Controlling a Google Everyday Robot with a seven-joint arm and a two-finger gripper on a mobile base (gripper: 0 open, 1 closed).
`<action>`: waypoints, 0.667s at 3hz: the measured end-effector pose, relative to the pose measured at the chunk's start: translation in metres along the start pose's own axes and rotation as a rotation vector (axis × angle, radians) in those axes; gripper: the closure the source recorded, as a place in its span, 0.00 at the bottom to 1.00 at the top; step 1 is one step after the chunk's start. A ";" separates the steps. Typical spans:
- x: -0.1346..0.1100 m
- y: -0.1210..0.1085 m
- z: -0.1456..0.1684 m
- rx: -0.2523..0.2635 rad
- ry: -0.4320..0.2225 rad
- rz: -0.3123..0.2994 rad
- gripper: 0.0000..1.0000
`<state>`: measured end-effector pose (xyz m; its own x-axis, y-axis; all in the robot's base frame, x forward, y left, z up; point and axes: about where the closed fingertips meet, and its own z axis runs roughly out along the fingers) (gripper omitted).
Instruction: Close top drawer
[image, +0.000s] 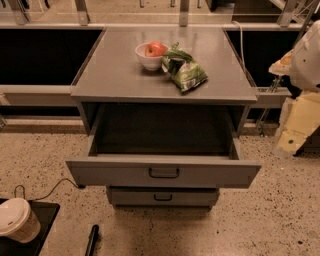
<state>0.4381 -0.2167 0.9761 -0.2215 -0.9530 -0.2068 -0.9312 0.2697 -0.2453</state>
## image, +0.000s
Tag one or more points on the grey top drawer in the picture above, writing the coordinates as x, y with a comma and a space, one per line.
163, 146

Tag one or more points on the white bowl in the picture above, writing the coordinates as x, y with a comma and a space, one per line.
149, 63

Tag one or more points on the red apple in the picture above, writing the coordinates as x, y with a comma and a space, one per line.
155, 49

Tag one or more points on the grey bottom drawer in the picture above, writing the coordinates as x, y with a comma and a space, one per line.
176, 197

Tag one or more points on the grey drawer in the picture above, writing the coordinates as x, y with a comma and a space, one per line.
176, 197
163, 146

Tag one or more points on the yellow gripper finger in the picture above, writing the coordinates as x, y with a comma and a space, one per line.
282, 66
299, 119

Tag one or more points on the green chip bag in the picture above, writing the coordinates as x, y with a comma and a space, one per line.
182, 68

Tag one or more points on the black stick object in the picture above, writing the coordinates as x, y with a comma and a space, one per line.
92, 239

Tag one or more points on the paper coffee cup with lid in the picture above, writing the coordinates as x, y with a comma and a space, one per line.
18, 221

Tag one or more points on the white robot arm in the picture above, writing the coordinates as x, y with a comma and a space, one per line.
305, 63

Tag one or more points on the grey drawer cabinet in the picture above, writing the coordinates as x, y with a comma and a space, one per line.
114, 75

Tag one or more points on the black tray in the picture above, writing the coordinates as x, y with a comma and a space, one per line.
46, 214

